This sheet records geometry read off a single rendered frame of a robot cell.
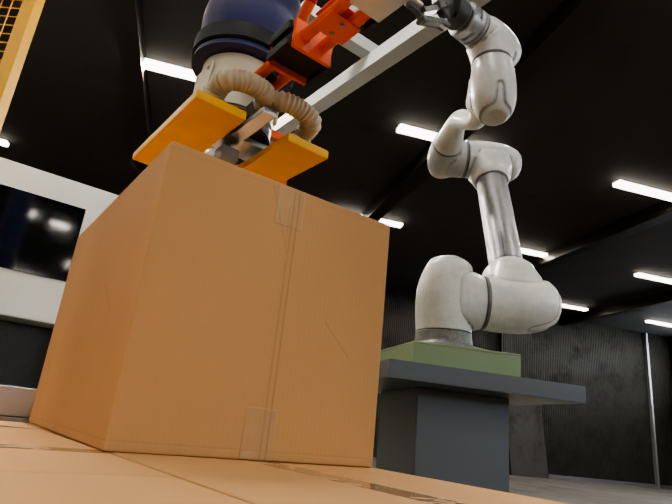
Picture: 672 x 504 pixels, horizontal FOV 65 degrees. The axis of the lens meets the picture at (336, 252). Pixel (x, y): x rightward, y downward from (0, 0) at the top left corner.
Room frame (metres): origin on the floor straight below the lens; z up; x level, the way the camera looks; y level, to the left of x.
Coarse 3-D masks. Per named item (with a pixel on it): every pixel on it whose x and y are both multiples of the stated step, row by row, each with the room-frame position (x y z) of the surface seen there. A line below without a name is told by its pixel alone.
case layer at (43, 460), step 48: (0, 432) 0.78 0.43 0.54; (48, 432) 0.89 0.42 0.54; (0, 480) 0.36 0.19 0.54; (48, 480) 0.38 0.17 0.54; (96, 480) 0.41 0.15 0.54; (144, 480) 0.44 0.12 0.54; (192, 480) 0.47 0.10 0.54; (240, 480) 0.51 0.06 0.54; (288, 480) 0.55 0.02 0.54; (336, 480) 0.60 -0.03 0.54; (384, 480) 0.67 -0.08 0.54; (432, 480) 0.75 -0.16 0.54
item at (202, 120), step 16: (192, 96) 0.80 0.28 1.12; (208, 96) 0.80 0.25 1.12; (176, 112) 0.86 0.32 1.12; (192, 112) 0.84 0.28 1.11; (208, 112) 0.84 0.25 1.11; (224, 112) 0.83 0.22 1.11; (240, 112) 0.84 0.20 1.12; (160, 128) 0.93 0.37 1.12; (176, 128) 0.91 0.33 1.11; (192, 128) 0.90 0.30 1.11; (208, 128) 0.89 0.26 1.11; (224, 128) 0.89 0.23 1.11; (144, 144) 1.00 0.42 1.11; (160, 144) 0.98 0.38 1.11; (192, 144) 0.96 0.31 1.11; (208, 144) 0.96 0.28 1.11; (144, 160) 1.06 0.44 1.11
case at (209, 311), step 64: (128, 192) 0.80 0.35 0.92; (192, 192) 0.67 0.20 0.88; (256, 192) 0.72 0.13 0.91; (128, 256) 0.72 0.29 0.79; (192, 256) 0.68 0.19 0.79; (256, 256) 0.73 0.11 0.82; (320, 256) 0.79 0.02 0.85; (384, 256) 0.87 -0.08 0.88; (64, 320) 1.04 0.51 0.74; (128, 320) 0.66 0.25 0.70; (192, 320) 0.69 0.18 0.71; (256, 320) 0.74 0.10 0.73; (320, 320) 0.80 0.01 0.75; (64, 384) 0.91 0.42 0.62; (128, 384) 0.65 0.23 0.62; (192, 384) 0.70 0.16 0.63; (256, 384) 0.75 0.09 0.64; (320, 384) 0.81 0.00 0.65; (128, 448) 0.66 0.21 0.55; (192, 448) 0.71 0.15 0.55; (256, 448) 0.76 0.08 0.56; (320, 448) 0.82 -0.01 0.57
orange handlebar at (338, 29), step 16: (336, 0) 0.68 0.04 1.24; (320, 16) 0.71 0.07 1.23; (336, 16) 0.69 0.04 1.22; (352, 16) 0.71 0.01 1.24; (368, 16) 0.69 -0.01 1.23; (304, 32) 0.75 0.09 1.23; (336, 32) 0.73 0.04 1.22; (352, 32) 0.73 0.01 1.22; (320, 48) 0.78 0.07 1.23; (288, 80) 0.88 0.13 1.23
